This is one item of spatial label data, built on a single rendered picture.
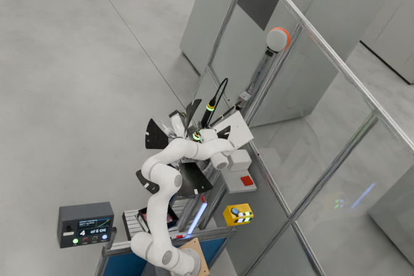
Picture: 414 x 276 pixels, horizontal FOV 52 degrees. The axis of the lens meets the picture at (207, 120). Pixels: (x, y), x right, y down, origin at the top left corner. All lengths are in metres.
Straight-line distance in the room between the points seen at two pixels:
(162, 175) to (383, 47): 6.83
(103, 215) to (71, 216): 0.15
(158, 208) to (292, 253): 1.32
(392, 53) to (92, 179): 5.96
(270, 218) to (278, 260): 0.30
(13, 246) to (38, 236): 0.19
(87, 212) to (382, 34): 6.97
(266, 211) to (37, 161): 2.07
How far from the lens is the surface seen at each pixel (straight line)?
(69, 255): 3.61
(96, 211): 2.33
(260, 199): 3.36
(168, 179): 2.01
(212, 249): 3.18
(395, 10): 8.34
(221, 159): 2.36
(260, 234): 3.41
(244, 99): 3.06
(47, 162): 4.11
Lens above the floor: 3.15
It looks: 39 degrees down
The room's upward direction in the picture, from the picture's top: 25 degrees clockwise
